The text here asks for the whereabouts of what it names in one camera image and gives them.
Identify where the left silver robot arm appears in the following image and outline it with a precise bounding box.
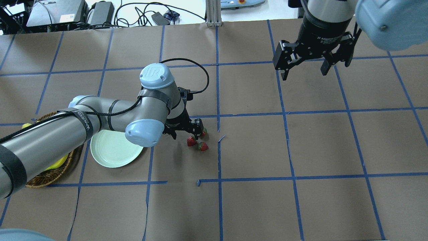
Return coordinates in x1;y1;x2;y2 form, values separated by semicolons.
1;63;204;198

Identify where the light green plate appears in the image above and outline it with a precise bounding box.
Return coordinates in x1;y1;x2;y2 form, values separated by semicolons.
90;130;144;168

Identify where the yellow banana bunch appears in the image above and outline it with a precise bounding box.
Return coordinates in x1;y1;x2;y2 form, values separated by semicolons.
21;123;68;171

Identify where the black power adapter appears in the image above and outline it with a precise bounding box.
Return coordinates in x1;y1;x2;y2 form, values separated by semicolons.
87;1;114;25

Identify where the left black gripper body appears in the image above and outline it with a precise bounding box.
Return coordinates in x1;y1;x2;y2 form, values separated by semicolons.
163;87;204;139

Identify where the grey electronics box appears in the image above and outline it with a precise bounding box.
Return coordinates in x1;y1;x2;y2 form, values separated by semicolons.
26;0;88;27

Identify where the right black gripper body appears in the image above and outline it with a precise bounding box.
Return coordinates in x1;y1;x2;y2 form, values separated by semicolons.
273;23;355;71

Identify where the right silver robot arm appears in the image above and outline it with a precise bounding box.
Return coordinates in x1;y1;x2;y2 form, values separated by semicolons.
273;0;428;80

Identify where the wicker basket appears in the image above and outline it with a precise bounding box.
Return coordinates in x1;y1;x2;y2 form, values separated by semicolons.
25;111;75;188

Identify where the aluminium frame post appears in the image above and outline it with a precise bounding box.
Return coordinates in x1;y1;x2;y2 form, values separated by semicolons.
205;0;223;27

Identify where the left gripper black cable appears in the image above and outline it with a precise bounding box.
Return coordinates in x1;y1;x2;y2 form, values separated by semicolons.
0;58;210;141

